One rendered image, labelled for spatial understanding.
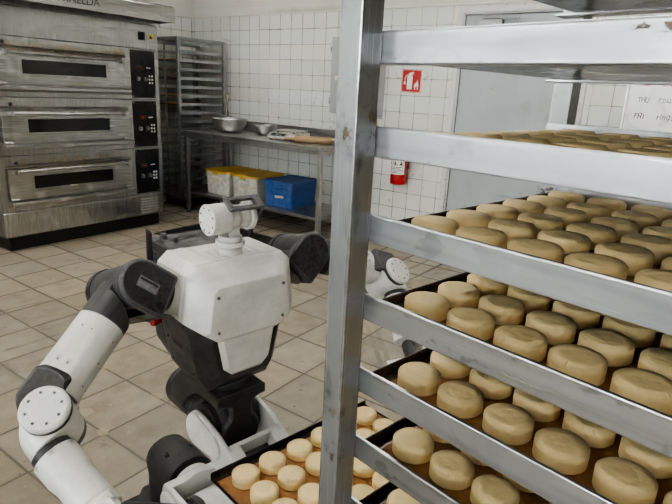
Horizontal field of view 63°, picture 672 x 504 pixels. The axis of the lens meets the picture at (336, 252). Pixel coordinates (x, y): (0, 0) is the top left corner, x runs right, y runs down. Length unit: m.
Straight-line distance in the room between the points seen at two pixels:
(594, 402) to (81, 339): 0.84
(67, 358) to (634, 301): 0.88
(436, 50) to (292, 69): 5.58
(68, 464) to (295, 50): 5.41
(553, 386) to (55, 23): 4.90
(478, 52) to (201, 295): 0.79
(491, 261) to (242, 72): 6.17
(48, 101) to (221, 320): 4.07
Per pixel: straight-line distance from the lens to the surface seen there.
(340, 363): 0.62
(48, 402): 1.02
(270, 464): 1.09
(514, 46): 0.48
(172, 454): 1.73
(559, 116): 0.93
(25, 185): 5.01
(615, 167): 0.45
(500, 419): 0.60
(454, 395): 0.62
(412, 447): 0.69
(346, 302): 0.59
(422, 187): 5.25
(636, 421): 0.49
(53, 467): 1.02
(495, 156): 0.49
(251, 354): 1.26
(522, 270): 0.49
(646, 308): 0.45
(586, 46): 0.46
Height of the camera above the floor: 1.37
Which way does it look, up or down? 16 degrees down
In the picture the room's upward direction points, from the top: 3 degrees clockwise
